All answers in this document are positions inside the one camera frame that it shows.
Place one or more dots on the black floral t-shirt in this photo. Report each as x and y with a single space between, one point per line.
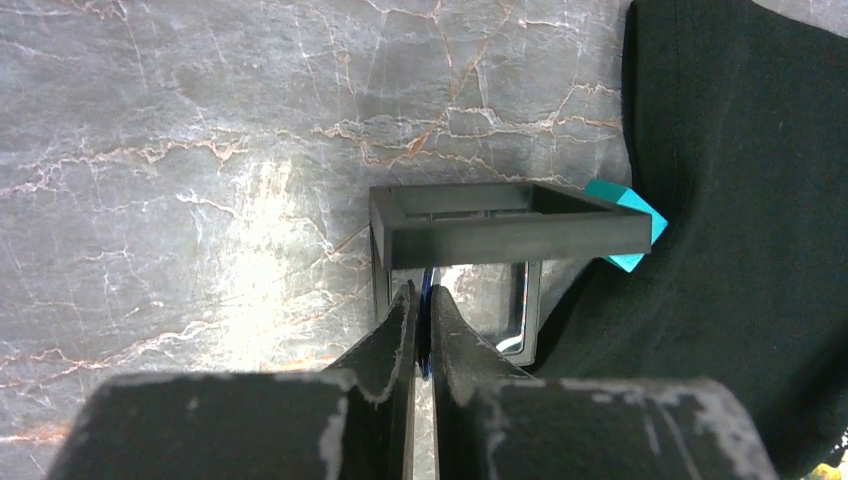
735 121

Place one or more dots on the black square display frame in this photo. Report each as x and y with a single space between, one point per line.
520 224

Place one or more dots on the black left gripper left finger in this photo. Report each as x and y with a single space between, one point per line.
350 420

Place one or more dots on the teal toy block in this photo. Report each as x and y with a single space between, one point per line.
631 226

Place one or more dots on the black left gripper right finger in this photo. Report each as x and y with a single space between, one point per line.
494 421

